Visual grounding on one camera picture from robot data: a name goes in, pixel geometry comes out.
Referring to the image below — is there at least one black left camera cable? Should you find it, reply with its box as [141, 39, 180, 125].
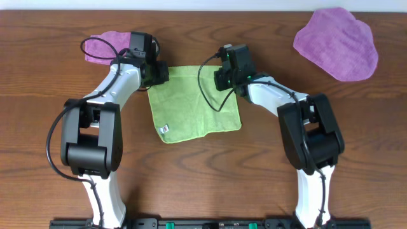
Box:
[45, 36, 162, 229]

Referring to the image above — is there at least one green microfiber cloth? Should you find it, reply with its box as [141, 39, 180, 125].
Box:
[148, 66, 242, 144]

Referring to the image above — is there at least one black right camera cable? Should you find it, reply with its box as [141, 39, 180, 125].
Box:
[197, 52, 328, 228]

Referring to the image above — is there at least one small folded purple cloth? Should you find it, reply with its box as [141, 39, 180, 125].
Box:
[85, 31, 131, 65]

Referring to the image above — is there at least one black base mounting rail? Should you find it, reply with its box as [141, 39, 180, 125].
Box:
[49, 218, 372, 229]

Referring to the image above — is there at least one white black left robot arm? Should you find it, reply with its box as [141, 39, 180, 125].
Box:
[56, 32, 169, 228]

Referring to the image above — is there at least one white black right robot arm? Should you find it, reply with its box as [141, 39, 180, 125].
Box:
[214, 45, 345, 228]

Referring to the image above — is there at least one large purple cloth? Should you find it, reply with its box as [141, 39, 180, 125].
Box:
[293, 8, 378, 82]

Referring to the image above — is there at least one black camera cable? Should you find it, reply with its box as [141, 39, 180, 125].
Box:
[197, 52, 328, 228]
[45, 36, 162, 229]

